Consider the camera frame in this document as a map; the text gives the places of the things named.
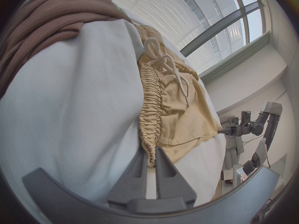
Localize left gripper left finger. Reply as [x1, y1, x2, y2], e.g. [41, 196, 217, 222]
[107, 149, 148, 206]

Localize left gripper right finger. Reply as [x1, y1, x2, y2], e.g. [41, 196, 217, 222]
[155, 147, 197, 206]

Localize window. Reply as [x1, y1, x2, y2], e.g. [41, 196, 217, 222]
[110, 0, 271, 79]

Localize tan shorts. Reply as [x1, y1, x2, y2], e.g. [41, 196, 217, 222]
[133, 24, 223, 169]

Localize dark brown garment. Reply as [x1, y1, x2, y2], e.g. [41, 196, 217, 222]
[0, 0, 133, 100]

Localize bed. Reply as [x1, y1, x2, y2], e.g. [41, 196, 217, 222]
[125, 5, 226, 203]

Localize pale grey garment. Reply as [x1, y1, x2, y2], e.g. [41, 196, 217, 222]
[0, 19, 147, 206]

